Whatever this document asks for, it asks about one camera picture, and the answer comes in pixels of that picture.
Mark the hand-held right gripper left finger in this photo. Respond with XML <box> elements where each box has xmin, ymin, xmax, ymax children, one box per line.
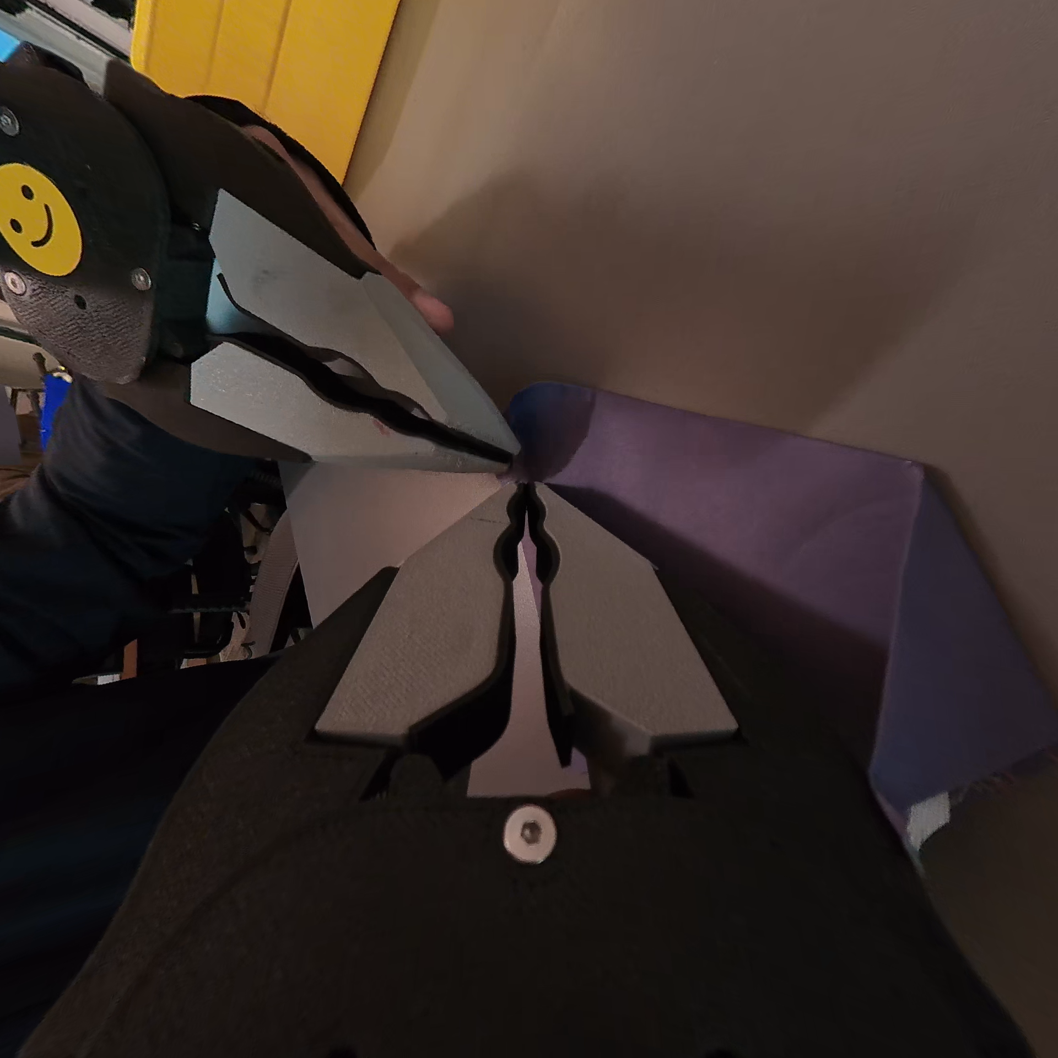
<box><xmin>314</xmin><ymin>483</ymin><xmax>530</xmax><ymax>780</ymax></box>

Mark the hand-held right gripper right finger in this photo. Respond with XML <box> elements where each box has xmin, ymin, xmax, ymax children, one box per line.
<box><xmin>527</xmin><ymin>483</ymin><xmax>741</xmax><ymax>770</ymax></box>

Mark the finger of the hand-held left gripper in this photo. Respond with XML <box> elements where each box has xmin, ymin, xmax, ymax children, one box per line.
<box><xmin>205</xmin><ymin>188</ymin><xmax>522</xmax><ymax>461</ymax></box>
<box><xmin>188</xmin><ymin>341</ymin><xmax>514</xmax><ymax>476</ymax></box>

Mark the purple paper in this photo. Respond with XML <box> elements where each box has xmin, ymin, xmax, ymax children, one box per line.
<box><xmin>281</xmin><ymin>382</ymin><xmax>1058</xmax><ymax>869</ymax></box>

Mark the person's left hand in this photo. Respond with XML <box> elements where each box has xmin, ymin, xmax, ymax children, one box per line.
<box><xmin>244</xmin><ymin>124</ymin><xmax>456</xmax><ymax>334</ymax></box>

